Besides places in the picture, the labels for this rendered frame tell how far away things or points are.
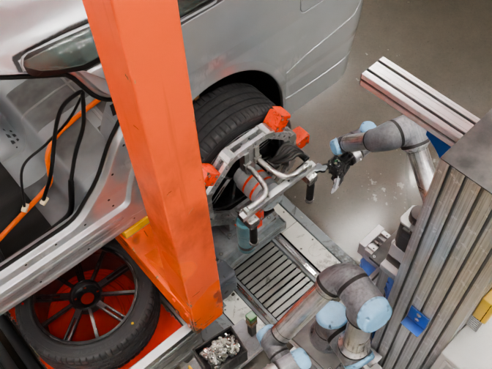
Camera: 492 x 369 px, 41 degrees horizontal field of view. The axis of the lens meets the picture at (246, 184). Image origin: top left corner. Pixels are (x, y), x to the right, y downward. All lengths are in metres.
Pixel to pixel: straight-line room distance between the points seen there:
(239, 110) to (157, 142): 1.07
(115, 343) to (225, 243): 0.85
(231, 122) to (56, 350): 1.29
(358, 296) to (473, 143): 0.63
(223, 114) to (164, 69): 1.19
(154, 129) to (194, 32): 0.81
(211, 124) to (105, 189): 0.52
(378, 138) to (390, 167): 1.53
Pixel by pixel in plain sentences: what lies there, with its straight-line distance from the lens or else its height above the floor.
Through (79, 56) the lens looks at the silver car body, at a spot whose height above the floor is 1.76.
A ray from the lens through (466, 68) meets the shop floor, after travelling 4.77.
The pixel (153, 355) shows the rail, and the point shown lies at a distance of 3.15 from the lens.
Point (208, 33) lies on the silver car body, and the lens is 2.54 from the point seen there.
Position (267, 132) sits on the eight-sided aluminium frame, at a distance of 2.80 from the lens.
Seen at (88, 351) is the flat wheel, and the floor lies 0.51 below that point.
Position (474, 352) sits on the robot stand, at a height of 1.23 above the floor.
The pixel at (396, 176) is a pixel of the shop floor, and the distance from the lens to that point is 4.09.
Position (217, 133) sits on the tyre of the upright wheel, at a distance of 2.75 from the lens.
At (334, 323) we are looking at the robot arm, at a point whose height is 1.05.
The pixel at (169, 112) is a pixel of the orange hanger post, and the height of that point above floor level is 2.00.
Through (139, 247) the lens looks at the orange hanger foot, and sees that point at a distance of 3.05.
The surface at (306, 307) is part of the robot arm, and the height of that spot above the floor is 1.30.
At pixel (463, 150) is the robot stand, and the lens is 1.68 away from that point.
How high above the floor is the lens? 3.32
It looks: 56 degrees down
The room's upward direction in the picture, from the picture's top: 3 degrees counter-clockwise
